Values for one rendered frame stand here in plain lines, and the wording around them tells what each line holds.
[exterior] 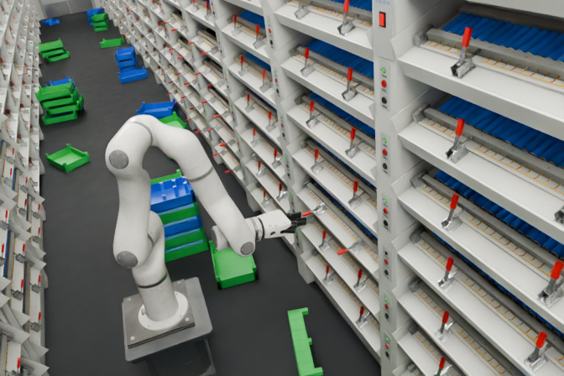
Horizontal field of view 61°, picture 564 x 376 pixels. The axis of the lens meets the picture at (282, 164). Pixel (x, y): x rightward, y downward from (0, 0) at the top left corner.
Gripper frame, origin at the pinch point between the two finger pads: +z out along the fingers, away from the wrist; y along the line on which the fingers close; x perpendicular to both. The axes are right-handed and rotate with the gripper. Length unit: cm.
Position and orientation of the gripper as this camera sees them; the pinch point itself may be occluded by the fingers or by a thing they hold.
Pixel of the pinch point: (298, 219)
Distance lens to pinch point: 171.0
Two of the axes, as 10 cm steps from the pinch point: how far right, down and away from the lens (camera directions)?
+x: -0.5, 8.9, 4.5
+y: -4.4, -4.2, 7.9
